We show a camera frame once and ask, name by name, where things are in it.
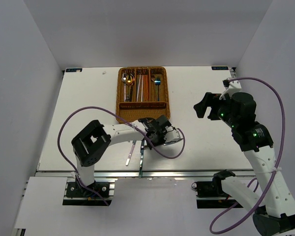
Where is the blue table label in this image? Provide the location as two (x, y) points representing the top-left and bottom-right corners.
(211, 66), (229, 70)
(65, 68), (83, 73)

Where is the right blue table label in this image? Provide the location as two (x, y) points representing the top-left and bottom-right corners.
(211, 66), (229, 70)

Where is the long orange chopstick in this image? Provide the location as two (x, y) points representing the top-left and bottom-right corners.
(144, 75), (147, 102)

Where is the green handled knife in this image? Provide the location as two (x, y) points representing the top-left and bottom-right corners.
(138, 140), (145, 178)

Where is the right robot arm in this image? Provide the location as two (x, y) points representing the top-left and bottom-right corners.
(194, 92), (295, 236)

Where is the pink handled knife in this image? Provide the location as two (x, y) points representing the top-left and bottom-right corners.
(125, 141), (136, 166)

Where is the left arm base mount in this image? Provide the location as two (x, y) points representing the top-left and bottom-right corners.
(62, 180), (113, 207)

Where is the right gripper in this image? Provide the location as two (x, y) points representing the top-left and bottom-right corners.
(193, 92), (238, 128)

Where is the left blue table label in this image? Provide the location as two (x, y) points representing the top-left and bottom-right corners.
(65, 68), (83, 73)

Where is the aluminium table rail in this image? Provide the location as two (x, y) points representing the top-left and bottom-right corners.
(35, 169), (256, 179)

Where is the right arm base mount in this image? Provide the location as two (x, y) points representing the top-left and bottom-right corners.
(191, 170), (242, 209)

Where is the gold rainbow spoon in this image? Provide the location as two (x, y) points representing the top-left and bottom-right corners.
(126, 74), (135, 102)

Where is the blue fork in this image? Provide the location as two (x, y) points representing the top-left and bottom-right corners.
(154, 76), (161, 101)

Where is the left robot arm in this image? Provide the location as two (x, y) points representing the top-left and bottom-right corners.
(71, 115), (172, 196)

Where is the wicker cutlery tray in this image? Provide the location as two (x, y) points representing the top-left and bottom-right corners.
(116, 66), (171, 123)

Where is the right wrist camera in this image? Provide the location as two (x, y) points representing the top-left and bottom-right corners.
(219, 78), (241, 100)

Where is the pink handled silver spoon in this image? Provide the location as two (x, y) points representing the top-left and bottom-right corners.
(121, 73), (128, 102)

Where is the teal chopstick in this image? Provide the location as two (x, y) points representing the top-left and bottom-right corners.
(136, 75), (141, 102)

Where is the dark handled knife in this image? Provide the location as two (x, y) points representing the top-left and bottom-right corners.
(163, 138), (183, 146)

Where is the green rainbow fork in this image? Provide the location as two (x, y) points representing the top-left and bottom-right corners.
(155, 84), (160, 101)

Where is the short orange chopstick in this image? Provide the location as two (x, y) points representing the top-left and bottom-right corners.
(146, 76), (150, 102)

